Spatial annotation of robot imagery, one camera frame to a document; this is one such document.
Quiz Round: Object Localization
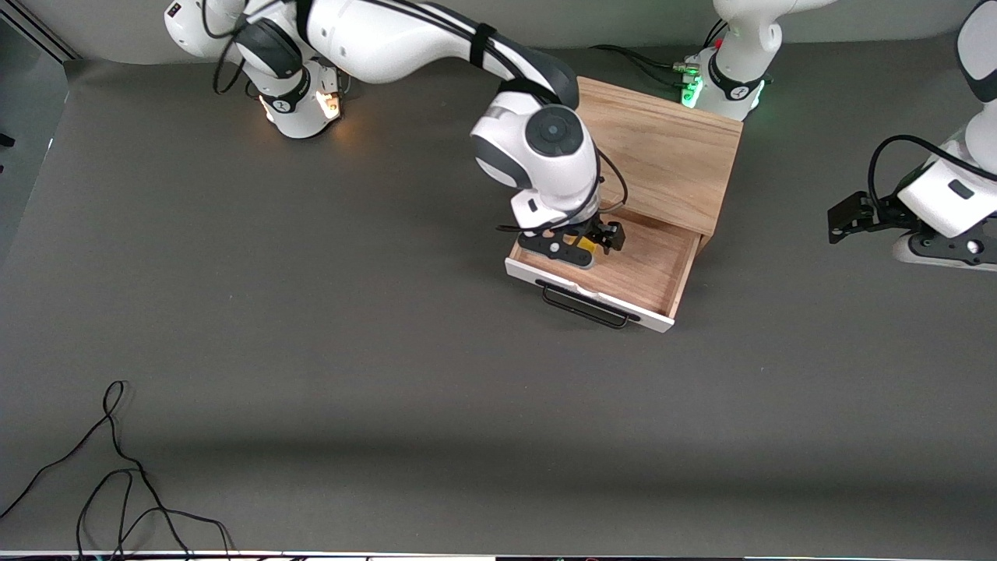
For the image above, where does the white-front drawer with black handle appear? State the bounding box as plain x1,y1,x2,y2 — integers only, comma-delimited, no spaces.
504,206,703,334

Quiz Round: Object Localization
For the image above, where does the wooden drawer cabinet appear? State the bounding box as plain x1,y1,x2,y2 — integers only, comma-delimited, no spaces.
572,76,744,250

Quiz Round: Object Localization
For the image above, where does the black left arm base cable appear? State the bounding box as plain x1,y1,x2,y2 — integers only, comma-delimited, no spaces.
588,19,729,88

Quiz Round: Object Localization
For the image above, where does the thin black loose cable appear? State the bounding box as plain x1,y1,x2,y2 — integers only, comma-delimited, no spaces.
0,380,234,561

